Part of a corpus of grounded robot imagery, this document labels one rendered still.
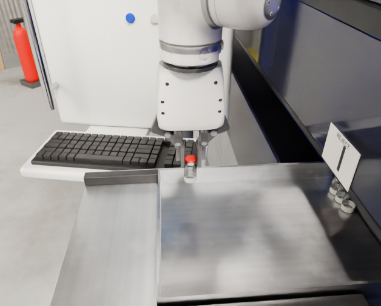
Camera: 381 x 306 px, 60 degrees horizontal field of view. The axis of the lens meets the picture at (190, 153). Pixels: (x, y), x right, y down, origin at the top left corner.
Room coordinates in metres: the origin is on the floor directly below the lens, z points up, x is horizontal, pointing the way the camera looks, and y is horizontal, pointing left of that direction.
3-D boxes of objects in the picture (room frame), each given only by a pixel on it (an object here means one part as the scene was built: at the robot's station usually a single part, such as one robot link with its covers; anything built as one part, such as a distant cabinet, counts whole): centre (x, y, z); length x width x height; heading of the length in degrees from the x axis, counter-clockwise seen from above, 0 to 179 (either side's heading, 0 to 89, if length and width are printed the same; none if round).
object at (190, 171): (0.45, 0.00, 0.94); 0.02 x 0.02 x 0.04
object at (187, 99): (0.45, 0.00, 1.09); 0.10 x 0.07 x 0.11; 94
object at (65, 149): (0.70, 0.19, 0.82); 0.40 x 0.14 x 0.02; 83
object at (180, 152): (0.45, 0.03, 0.99); 0.03 x 0.03 x 0.07; 4
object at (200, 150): (0.45, -0.03, 0.99); 0.03 x 0.03 x 0.07; 4
